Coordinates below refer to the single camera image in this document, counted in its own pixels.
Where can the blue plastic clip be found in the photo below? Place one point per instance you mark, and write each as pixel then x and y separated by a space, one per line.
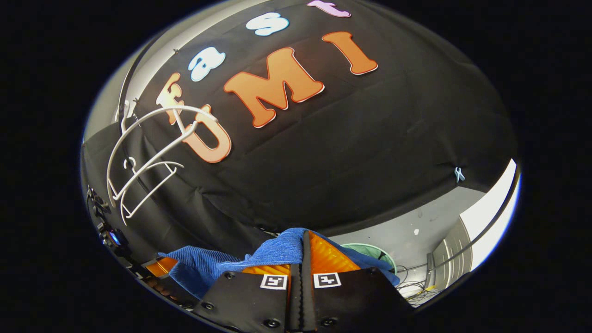
pixel 459 175

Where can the black backdrop cloth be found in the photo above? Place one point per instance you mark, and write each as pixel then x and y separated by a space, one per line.
pixel 370 138

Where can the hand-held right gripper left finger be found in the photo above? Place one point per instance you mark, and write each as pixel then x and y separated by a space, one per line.
pixel 295 300

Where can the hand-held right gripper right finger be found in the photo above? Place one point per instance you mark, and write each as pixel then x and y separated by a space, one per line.
pixel 308 300

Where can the white clothes hanger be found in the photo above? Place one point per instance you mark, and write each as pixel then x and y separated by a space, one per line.
pixel 173 172
pixel 190 133

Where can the silver metal case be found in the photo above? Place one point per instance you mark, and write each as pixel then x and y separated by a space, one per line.
pixel 451 254

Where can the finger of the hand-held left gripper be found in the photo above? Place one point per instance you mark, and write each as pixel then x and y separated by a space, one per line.
pixel 162 266

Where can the green laundry hamper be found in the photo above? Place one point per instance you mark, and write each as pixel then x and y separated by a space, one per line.
pixel 374 253

